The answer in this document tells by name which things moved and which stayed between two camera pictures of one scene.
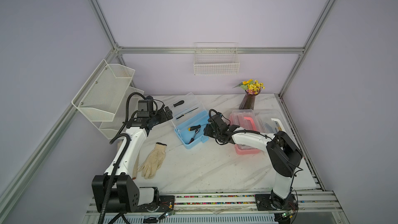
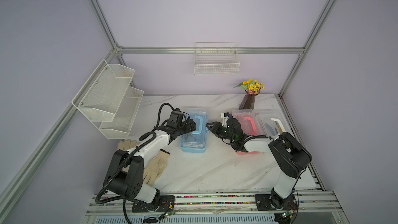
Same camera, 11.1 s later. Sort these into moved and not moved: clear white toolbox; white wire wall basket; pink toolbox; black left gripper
Moved: black left gripper
Not moved: clear white toolbox; white wire wall basket; pink toolbox
